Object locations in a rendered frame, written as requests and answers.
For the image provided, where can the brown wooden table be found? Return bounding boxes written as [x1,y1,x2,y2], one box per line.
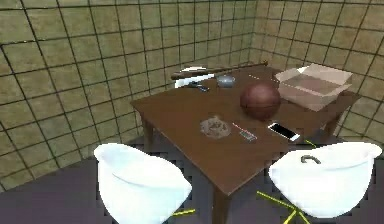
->
[130,64,362,224]

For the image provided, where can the thin red pencil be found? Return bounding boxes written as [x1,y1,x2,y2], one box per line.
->
[231,122,248,134]

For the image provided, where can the brown baseball bat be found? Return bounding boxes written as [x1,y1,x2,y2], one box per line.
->
[170,61,269,81]

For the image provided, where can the brown basketball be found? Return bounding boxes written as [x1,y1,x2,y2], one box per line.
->
[239,81,282,121]

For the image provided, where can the grey-brown lumpy statue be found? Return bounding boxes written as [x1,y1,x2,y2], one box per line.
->
[199,115,232,138]

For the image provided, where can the open cardboard box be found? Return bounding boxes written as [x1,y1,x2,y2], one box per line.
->
[275,63,354,112]

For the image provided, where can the grey bowl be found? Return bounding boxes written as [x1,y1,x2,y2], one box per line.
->
[216,74,236,89]

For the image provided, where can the small dark key ring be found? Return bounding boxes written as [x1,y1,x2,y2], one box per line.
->
[188,82,211,93]

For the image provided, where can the white smartphone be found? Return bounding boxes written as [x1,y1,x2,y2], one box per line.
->
[267,121,301,142]

